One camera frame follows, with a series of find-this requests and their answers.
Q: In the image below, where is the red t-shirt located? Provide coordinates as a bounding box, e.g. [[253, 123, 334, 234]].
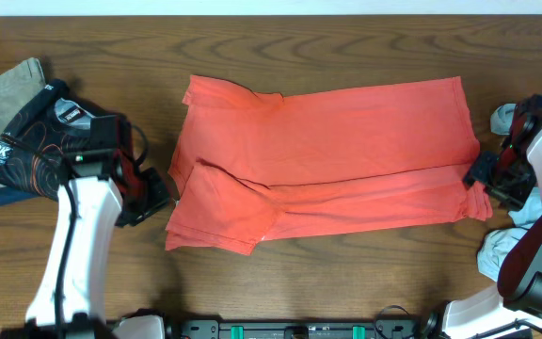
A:
[[166, 76, 492, 255]]

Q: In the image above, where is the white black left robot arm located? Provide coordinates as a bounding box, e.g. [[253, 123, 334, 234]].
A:
[[0, 115, 170, 338]]

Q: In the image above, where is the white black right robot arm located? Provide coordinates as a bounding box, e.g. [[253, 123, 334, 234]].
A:
[[424, 94, 542, 338]]

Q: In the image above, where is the light blue t-shirt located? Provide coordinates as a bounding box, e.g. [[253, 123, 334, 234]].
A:
[[477, 110, 542, 280]]

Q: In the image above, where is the black orange patterned shirt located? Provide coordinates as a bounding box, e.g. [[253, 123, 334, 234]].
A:
[[0, 79, 112, 201]]

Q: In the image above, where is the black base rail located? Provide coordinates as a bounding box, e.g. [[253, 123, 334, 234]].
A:
[[110, 310, 441, 339]]

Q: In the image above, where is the black base cable loop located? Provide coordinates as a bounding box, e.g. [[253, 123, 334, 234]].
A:
[[373, 304, 416, 339]]

